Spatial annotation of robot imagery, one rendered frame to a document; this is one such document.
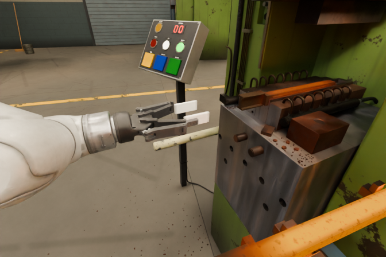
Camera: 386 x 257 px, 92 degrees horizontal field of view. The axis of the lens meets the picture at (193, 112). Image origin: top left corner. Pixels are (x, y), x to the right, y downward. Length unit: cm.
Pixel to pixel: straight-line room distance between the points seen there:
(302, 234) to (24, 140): 37
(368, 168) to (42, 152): 70
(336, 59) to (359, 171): 53
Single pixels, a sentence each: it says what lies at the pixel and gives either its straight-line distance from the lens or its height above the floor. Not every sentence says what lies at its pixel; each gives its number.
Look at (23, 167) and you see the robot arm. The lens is 28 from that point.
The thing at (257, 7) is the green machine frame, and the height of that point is 126.
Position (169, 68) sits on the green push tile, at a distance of 93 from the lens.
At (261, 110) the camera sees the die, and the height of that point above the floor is 95.
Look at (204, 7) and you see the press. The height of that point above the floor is 130.
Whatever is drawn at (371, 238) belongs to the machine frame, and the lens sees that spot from 80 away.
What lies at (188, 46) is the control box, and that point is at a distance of 91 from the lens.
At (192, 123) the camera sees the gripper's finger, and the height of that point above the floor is 100.
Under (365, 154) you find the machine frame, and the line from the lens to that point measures 68.
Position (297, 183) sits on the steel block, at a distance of 57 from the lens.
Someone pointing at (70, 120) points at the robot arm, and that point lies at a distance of 45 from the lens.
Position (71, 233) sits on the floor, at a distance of 161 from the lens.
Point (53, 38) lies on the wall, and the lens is 914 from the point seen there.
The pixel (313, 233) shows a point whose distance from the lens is 35.
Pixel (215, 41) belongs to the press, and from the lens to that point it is 548.
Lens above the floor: 124
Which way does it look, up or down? 29 degrees down
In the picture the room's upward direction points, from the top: straight up
